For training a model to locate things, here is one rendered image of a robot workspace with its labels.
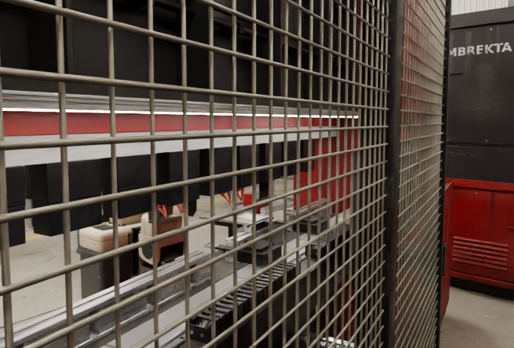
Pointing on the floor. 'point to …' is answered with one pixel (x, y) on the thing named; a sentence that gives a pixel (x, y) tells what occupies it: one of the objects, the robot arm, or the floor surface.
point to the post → (389, 252)
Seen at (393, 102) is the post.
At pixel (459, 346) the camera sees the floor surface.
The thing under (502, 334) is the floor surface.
